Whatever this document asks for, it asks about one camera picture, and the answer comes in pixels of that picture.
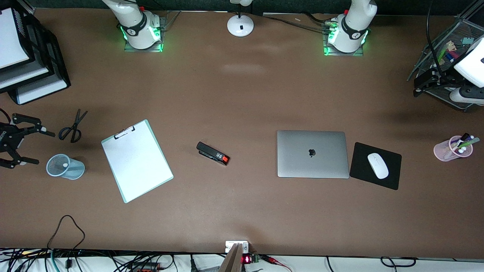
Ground tangled black cable bundle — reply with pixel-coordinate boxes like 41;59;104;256
0;247;227;272

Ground white paper sheet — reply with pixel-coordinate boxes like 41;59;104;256
102;123;171;201

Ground black table cable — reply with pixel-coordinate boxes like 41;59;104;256
263;12;333;32

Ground silver laptop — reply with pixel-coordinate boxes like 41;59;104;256
277;130;350;179

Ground black scissors with blue grips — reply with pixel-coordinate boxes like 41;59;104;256
58;109;88;144

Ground red clip lead cable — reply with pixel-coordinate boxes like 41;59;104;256
260;255;292;272

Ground white lamp base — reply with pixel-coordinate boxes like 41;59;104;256
227;0;254;37

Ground black mouse pad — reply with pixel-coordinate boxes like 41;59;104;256
349;142;402;190

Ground metal mesh desk organizer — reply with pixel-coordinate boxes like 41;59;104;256
407;0;484;111

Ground green highlighter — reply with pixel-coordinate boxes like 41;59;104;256
457;137;481;150

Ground pink mesh pen cup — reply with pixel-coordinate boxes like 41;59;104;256
433;135;474;162

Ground wooden post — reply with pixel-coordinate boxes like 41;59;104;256
218;243;243;272

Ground black stacked letter tray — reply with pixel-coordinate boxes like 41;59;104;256
0;7;71;105

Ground small white box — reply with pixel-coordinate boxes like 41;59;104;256
225;241;249;253

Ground white computer mouse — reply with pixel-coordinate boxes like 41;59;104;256
367;153;389;179

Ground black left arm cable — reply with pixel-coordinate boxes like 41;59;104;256
426;0;434;44

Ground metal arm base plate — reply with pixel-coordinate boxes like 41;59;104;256
323;21;365;57
123;15;164;53

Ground black looped cable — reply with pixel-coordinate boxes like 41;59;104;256
47;215;86;261

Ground teal clipboard with metal clip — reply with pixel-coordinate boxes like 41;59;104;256
101;119;174;204

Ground light blue mesh pen cup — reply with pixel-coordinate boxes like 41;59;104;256
46;153;85;180

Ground black stapler with red end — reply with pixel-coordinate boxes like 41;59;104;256
196;142;230;166

